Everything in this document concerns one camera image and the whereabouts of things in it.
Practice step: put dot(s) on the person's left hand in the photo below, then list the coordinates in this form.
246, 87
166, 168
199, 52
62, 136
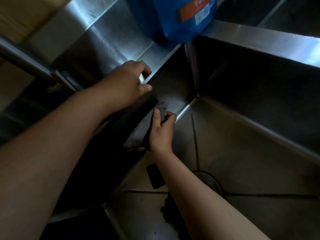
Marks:
125, 84

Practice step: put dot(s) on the person's right hand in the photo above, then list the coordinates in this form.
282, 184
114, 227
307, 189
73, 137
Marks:
161, 134

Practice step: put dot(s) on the black rectangular sponge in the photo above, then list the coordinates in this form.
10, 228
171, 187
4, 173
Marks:
155, 176

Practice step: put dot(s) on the metal sink stopper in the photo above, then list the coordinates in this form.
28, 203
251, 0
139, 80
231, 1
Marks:
210, 181

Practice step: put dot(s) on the black steel wool scourer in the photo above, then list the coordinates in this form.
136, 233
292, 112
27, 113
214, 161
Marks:
172, 214

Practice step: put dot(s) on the blue dish soap bottle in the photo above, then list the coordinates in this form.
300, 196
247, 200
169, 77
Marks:
185, 22

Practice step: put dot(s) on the stainless steel double sink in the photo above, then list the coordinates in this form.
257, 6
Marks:
250, 134

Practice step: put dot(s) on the person's left forearm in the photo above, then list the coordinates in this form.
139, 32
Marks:
45, 157

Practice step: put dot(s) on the person's right forearm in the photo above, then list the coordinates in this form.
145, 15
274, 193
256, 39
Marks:
202, 202

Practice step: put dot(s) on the curved steel faucet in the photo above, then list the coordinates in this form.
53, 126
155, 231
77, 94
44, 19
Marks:
37, 67

